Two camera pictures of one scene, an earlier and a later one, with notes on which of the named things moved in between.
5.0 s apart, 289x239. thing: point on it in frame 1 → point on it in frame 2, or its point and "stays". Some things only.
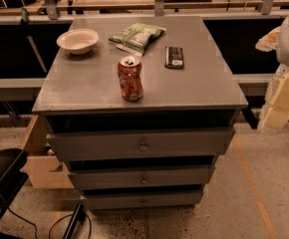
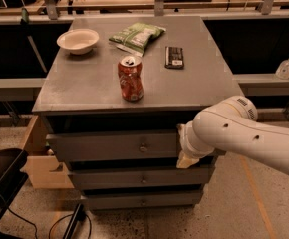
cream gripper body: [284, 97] → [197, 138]
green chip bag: [136, 37] stays
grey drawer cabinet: [138, 110] stays
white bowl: [78, 41] stays
